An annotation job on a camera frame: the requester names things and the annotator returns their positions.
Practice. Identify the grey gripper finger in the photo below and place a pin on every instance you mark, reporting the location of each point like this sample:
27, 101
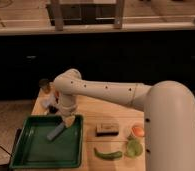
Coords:
54, 133

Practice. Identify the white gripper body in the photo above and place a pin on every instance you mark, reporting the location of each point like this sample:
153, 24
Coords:
67, 111

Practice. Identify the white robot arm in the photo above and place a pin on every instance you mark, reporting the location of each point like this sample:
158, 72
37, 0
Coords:
169, 115

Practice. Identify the green plastic tray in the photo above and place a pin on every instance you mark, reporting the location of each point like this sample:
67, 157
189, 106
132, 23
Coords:
34, 151

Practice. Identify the brown black sponge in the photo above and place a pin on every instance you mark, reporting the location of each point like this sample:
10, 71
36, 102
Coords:
107, 129

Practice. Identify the small white dark object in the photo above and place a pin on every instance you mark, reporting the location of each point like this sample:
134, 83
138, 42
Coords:
50, 104

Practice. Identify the dark lidded jar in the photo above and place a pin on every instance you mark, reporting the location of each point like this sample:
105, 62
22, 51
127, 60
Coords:
44, 84

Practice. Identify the green pepper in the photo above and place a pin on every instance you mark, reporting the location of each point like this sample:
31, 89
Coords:
108, 156

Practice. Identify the orange fruit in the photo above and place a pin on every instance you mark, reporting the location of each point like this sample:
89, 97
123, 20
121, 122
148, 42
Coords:
137, 131

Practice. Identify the green leafy vegetable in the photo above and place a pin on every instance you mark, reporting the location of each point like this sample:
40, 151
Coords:
134, 147

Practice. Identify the wooden chair frame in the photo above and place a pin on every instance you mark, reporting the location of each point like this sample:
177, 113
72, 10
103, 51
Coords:
82, 13

